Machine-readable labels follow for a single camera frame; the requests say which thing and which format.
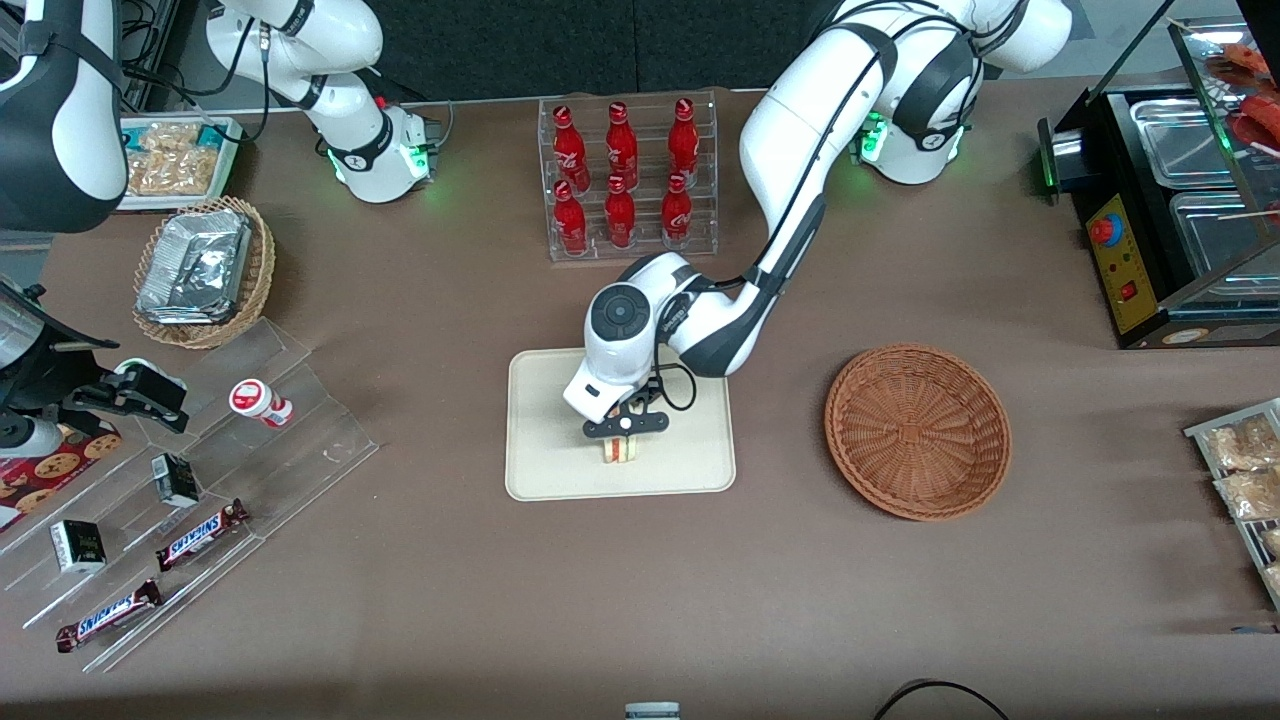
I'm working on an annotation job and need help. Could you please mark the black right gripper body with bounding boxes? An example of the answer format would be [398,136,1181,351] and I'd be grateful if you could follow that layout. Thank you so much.
[0,283,119,461]

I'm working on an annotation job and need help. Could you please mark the brown round wicker basket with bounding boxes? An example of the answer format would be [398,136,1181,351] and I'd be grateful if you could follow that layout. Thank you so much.
[825,345,1013,521]

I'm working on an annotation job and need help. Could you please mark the cream plastic tray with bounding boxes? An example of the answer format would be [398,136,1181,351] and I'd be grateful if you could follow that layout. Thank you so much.
[505,347,738,501]

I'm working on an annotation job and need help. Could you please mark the light wicker basket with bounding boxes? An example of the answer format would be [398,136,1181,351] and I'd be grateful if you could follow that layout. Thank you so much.
[132,196,277,350]

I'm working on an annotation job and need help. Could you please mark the white snack tray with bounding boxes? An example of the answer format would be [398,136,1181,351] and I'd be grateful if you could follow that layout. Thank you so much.
[118,115,246,213]

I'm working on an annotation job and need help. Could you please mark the tray of packaged snacks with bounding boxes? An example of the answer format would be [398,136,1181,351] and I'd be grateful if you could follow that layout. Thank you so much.
[1185,398,1280,613]

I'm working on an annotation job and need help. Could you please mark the small black carton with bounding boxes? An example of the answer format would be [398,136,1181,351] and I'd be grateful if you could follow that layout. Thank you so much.
[49,519,108,575]
[151,452,202,509]

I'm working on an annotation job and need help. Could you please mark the small red white bottle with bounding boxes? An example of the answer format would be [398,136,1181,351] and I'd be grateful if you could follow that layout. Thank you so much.
[229,379,295,429]

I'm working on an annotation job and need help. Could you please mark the red cookie box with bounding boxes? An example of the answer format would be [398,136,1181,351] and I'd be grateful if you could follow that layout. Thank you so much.
[0,425,123,533]

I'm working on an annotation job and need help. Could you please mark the stacked foil containers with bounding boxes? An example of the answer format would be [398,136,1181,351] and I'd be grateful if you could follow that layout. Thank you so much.
[135,208,253,326]

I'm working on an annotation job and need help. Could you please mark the Snickers chocolate bar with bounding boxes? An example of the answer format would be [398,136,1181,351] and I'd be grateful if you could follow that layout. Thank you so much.
[55,579,164,654]
[155,499,250,572]

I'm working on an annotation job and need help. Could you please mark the clear acrylic stepped display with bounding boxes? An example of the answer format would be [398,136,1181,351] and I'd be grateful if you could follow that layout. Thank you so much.
[0,318,381,673]

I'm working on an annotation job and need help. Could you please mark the clear acrylic bottle rack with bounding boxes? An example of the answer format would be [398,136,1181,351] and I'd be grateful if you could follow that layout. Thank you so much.
[538,90,719,263]

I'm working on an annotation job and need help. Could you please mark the red soda bottle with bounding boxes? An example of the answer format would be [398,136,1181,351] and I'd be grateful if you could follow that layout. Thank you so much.
[668,97,699,186]
[552,103,591,193]
[605,101,639,191]
[604,175,637,249]
[553,180,589,256]
[661,172,693,244]

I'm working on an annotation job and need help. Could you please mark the clear bag of crackers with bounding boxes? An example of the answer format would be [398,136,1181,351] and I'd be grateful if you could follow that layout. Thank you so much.
[128,148,221,197]
[128,120,206,153]

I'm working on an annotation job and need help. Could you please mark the black glass food warmer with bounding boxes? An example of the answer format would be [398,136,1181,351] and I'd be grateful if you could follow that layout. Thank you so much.
[1037,0,1280,349]

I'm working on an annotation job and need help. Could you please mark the steel warmer pan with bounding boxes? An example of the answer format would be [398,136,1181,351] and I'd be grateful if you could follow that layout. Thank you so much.
[1170,190,1280,301]
[1130,98,1246,191]

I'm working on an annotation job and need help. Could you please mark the red food in warmer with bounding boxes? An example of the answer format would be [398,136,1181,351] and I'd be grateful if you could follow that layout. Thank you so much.
[1205,42,1280,151]

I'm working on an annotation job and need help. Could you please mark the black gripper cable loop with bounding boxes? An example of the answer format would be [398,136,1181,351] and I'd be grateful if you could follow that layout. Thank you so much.
[648,365,698,413]

